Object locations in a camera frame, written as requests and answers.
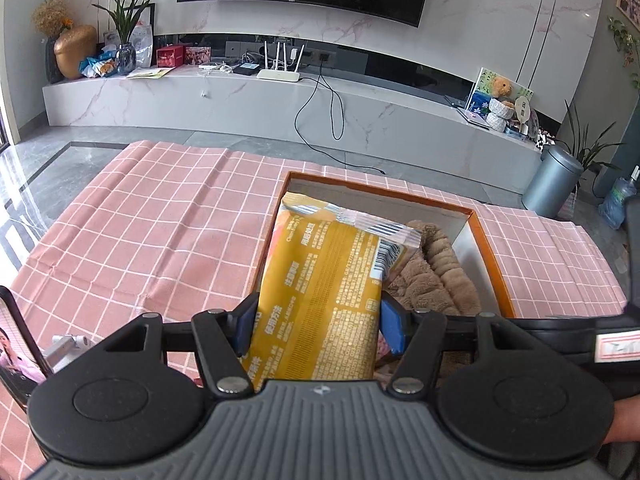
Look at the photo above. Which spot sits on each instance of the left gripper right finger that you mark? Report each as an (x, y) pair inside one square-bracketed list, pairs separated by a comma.
[(418, 338)]

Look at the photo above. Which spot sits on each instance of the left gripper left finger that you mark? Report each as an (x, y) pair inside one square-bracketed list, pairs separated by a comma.
[(221, 339)]

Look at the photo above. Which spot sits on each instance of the brown knitted plush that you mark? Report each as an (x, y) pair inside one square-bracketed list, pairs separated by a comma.
[(433, 279)]

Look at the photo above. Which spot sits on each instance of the yellow snack packet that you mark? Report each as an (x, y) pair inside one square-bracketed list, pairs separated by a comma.
[(319, 303)]

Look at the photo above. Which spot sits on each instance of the pink checkered tablecloth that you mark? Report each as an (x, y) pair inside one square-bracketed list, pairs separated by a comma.
[(165, 232)]

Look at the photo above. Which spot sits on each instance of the orange white storage box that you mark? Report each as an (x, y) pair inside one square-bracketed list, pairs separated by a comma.
[(387, 212)]

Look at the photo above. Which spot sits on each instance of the smartphone on stand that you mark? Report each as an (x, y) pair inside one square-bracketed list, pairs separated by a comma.
[(22, 365)]

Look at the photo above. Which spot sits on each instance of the grey metal trash can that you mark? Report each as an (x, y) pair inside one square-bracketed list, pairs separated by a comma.
[(555, 178)]

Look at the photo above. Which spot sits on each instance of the blue water jug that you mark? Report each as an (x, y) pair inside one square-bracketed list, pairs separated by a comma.
[(612, 209)]

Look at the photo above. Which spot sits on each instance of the floor plant by bin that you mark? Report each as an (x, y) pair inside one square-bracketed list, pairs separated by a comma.
[(580, 154)]

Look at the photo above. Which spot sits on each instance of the orange teddy bear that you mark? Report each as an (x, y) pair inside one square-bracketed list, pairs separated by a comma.
[(500, 87)]

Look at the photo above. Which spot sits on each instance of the white wifi router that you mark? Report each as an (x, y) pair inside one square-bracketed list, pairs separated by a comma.
[(285, 64)]

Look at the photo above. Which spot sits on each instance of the red gift box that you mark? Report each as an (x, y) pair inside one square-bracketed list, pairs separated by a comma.
[(170, 56)]

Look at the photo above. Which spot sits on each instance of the golden brown vase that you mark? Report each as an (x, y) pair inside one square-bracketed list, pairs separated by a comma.
[(72, 47)]

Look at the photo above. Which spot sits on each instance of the potted green grass plant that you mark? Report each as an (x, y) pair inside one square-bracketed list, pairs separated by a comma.
[(125, 15)]

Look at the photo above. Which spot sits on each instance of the hanging vine plant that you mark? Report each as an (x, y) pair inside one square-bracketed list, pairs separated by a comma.
[(627, 45)]

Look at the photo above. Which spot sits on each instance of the framed wall picture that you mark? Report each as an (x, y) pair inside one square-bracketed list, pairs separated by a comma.
[(630, 10)]

